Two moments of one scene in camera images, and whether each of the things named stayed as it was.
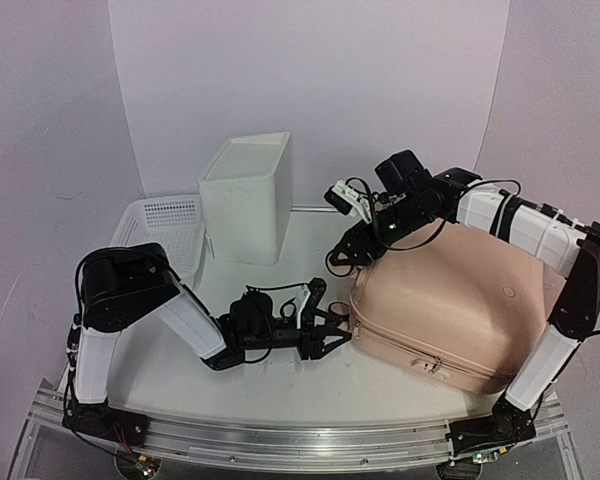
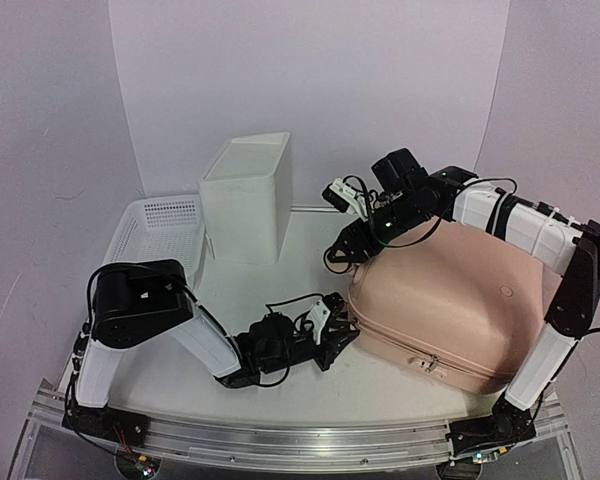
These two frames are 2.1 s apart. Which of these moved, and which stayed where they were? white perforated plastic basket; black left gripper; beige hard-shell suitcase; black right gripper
Moved: black left gripper
Stayed: white perforated plastic basket; black right gripper; beige hard-shell suitcase
